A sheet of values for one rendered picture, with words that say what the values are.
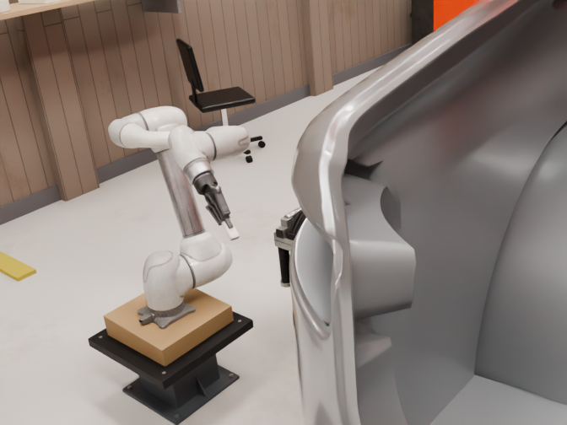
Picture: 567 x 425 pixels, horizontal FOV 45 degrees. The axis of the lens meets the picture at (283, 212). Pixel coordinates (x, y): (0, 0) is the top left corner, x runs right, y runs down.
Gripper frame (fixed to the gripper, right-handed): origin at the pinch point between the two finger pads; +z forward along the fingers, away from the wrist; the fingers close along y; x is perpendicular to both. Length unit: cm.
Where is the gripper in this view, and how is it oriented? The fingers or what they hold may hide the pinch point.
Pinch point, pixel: (230, 229)
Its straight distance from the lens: 224.4
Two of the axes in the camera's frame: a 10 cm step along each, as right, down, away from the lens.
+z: 4.7, 8.1, -3.4
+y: -3.0, 5.1, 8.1
